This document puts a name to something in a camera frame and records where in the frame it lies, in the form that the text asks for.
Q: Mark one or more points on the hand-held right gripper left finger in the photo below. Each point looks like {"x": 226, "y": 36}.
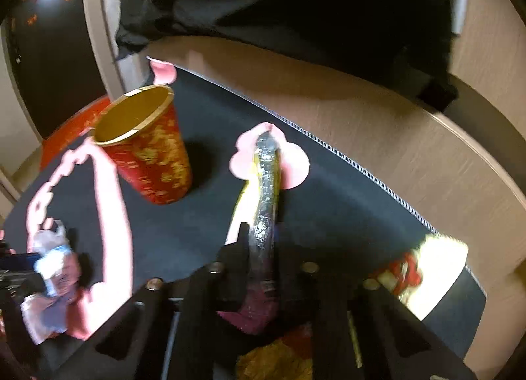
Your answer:
{"x": 236, "y": 256}

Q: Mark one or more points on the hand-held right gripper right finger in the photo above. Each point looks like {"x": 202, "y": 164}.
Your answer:
{"x": 306, "y": 283}

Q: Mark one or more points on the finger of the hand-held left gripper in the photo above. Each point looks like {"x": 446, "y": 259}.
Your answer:
{"x": 20, "y": 263}

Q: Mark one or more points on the white blue wrapper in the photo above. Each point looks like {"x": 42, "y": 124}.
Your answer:
{"x": 53, "y": 269}

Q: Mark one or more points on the purple pink plush toy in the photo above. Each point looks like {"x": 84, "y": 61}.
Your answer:
{"x": 250, "y": 318}

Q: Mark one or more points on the red paper cup gold rim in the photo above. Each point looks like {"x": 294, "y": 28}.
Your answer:
{"x": 156, "y": 158}

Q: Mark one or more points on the pale yellow plush toy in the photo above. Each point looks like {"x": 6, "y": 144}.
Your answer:
{"x": 444, "y": 273}

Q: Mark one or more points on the yellow chips packet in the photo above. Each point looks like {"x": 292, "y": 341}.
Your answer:
{"x": 275, "y": 363}

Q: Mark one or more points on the black mat with pink pattern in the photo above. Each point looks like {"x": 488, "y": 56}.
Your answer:
{"x": 349, "y": 207}

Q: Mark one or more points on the red floor mat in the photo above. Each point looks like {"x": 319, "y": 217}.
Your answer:
{"x": 70, "y": 133}

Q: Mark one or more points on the dark glass door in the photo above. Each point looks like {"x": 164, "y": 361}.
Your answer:
{"x": 53, "y": 43}

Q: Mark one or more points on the black cloth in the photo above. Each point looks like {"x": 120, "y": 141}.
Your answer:
{"x": 287, "y": 6}

